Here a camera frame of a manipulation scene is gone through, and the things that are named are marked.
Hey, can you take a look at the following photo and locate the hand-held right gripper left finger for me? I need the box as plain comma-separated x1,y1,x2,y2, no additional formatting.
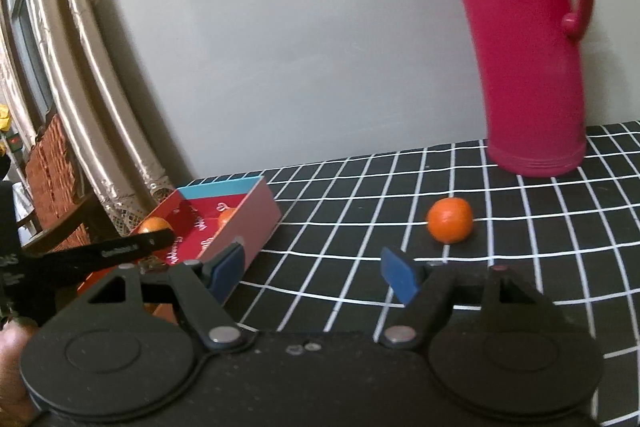
65,243,247,353

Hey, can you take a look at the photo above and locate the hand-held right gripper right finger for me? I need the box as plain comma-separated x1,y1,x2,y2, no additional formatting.
379,247,565,351

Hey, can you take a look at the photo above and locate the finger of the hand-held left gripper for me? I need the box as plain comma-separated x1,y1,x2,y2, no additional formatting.
20,228,177,294

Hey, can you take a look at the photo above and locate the orange mandarin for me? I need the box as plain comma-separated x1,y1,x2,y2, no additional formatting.
426,198,474,244
132,217,175,236
217,208,241,231

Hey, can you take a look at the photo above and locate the red cardboard box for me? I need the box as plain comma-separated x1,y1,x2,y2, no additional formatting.
75,176,282,323

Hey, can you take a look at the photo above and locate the person's left hand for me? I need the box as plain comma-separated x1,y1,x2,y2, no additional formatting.
0,322,40,427

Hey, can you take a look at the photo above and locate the wooden chair with red cushion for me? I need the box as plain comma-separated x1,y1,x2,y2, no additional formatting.
15,109,101,259

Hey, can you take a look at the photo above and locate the black white grid tablecloth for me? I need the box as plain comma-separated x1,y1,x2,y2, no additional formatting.
187,119,640,427

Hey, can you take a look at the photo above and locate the golden satin curtain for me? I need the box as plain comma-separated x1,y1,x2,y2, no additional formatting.
0,0,187,228

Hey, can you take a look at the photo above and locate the red thermos flask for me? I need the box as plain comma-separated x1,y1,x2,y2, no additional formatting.
429,0,596,178

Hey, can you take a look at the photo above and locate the window frame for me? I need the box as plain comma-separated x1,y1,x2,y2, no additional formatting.
0,0,52,118

